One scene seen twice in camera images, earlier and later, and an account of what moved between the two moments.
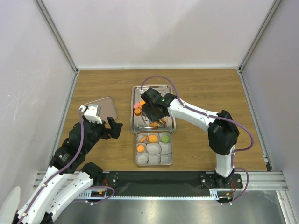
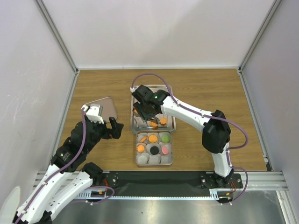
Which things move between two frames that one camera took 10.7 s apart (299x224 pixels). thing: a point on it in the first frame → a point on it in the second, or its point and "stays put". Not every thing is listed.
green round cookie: [165, 139] stays put
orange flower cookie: [140, 148] stays put
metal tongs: [160, 120] → [153, 119]
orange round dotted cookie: [153, 138] stays put
